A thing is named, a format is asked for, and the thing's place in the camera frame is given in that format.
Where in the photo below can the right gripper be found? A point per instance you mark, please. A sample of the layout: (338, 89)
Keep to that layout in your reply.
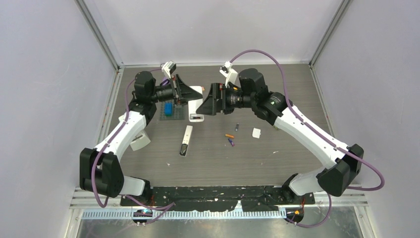
(210, 107)

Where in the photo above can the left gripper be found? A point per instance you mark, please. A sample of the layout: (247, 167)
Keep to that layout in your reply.
(183, 92)

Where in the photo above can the large white remote control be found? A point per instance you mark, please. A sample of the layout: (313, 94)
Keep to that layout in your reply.
(192, 109)

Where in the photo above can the white battery cover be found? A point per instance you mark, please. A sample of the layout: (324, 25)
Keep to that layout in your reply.
(256, 133)

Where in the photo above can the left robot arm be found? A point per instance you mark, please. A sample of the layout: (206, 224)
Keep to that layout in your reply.
(100, 169)

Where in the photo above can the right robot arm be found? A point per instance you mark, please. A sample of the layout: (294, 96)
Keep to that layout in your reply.
(339, 167)

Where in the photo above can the slim white remote control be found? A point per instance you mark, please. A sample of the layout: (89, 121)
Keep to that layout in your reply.
(186, 140)

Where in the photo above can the blue lego brick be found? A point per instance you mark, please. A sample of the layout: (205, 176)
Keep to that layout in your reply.
(168, 109)

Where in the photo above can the grey lego baseplate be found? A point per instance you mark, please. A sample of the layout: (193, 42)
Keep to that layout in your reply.
(179, 112)

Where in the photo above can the white metronome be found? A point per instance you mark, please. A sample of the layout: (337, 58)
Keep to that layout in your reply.
(141, 139)

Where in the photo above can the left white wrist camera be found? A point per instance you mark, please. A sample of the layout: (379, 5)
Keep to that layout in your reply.
(168, 69)

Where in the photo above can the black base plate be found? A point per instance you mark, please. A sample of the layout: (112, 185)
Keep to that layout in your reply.
(223, 198)

